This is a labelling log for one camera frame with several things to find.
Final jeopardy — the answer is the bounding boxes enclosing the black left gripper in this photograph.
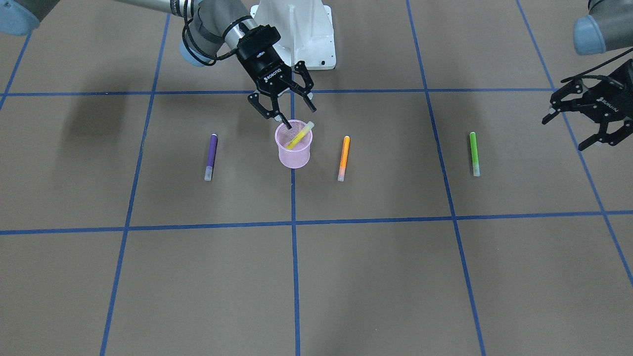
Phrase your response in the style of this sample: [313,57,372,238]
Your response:
[541,59,633,151]

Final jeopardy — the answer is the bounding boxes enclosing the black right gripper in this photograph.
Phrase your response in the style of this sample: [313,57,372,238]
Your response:
[236,25,317,130]

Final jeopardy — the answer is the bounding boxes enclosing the yellow highlighter pen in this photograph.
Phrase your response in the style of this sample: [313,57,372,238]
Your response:
[285,121,315,150]

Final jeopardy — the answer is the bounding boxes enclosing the green highlighter pen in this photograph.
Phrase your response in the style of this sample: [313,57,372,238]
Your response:
[469,132,481,177]

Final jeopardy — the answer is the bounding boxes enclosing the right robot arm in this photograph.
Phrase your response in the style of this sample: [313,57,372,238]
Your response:
[128,0,316,129]

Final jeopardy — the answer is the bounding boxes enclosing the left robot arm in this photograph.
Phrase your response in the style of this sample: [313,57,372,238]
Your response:
[541,0,633,151]

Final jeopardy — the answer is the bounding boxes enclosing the pink mesh pen holder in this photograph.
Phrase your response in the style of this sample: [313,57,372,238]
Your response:
[274,120,314,169]

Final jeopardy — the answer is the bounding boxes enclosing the purple highlighter pen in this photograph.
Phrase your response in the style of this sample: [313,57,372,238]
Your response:
[204,133,219,181]

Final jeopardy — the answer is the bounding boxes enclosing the orange highlighter pen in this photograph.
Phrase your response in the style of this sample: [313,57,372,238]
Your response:
[337,135,351,182]

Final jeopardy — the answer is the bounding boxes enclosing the blue tape grid lines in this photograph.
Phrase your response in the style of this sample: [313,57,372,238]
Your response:
[1,0,632,356]

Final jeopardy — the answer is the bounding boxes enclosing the white pedestal column base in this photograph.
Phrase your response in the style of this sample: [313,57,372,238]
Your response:
[250,0,336,71]

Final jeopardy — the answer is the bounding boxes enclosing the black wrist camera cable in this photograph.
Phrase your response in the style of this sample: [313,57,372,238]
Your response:
[181,0,243,62]

